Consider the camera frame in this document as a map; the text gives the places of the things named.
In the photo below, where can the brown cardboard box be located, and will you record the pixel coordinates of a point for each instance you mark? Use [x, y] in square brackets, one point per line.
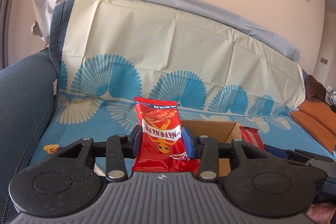
[224, 132]

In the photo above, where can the yellow cone snack packet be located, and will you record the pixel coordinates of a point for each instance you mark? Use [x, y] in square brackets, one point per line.
[51, 148]

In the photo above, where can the grey wall switch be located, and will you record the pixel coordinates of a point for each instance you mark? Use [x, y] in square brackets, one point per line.
[324, 61]

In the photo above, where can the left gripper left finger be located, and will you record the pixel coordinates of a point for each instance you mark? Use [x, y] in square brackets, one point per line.
[118, 148]

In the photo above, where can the red white snack packet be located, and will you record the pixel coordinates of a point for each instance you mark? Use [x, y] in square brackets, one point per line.
[251, 135]

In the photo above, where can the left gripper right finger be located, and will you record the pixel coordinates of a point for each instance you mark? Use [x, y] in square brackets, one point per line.
[206, 149]

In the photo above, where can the blue white patterned cover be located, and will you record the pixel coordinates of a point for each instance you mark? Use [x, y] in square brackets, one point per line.
[216, 65]

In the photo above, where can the grey curtain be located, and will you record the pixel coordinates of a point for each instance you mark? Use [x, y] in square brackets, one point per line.
[8, 3]

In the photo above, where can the blue fabric sofa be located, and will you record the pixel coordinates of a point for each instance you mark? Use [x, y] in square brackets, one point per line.
[28, 101]

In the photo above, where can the red chips snack bag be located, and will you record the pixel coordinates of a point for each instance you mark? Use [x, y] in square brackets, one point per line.
[161, 148]

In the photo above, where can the brown blanket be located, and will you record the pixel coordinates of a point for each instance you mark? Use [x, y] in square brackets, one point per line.
[315, 91]

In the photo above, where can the silver stick snack packet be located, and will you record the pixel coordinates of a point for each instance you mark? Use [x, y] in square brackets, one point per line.
[98, 171]

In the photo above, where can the orange cushion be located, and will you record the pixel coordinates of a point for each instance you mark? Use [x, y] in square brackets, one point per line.
[317, 119]

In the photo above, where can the person's right hand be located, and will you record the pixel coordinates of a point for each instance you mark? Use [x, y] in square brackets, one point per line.
[322, 213]

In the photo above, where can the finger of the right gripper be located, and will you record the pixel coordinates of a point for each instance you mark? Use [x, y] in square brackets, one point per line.
[298, 155]

